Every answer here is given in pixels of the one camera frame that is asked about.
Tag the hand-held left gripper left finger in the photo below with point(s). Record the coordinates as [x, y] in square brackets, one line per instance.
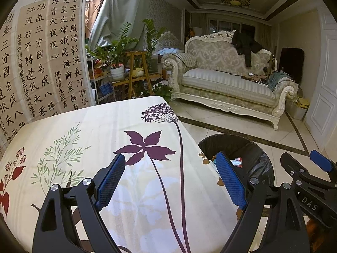
[110, 181]

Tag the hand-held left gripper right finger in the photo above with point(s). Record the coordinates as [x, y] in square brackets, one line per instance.
[231, 180]

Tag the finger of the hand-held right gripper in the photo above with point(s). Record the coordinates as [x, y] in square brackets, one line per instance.
[300, 170]
[321, 160]

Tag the black-lined trash bin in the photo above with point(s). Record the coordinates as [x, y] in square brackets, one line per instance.
[237, 145]

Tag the person's right forearm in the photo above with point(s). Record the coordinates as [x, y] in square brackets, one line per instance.
[314, 224]

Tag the grey box yellow contents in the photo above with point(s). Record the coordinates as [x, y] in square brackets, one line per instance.
[297, 108]

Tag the floral tablecloth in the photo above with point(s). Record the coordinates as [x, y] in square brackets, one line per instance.
[92, 126]

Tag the white door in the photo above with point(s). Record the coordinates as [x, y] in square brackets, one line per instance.
[323, 84]

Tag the teal cloth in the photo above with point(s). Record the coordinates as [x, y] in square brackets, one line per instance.
[280, 80]

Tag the ornate cream sofa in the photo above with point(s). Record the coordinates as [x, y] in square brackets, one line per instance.
[223, 84]

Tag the white metal shelf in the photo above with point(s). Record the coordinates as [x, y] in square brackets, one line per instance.
[101, 84]

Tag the dark cabinet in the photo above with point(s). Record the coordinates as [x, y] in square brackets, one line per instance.
[291, 64]

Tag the papers on sofa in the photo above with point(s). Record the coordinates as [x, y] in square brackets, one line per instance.
[254, 77]

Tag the trailing green plant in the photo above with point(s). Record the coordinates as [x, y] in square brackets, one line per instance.
[160, 89]

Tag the potted plant white pot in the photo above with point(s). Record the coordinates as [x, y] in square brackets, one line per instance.
[117, 72]

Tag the yellow flower pot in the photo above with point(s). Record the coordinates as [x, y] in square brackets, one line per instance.
[138, 72]

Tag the wooden plant stand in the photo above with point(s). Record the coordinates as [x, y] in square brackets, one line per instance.
[131, 66]

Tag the striped throw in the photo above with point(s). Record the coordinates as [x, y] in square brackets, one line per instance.
[184, 59]

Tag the black jacket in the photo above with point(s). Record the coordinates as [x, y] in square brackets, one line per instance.
[244, 43]

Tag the tall green plant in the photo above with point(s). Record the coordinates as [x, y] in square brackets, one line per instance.
[152, 44]

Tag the ornate cream armchair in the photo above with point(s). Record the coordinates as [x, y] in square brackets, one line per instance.
[169, 40]

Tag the grey-green curtain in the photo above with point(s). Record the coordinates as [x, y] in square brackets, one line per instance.
[118, 10]

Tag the calligraphy wall scroll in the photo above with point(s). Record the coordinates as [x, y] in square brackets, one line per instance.
[71, 47]
[36, 58]
[10, 84]

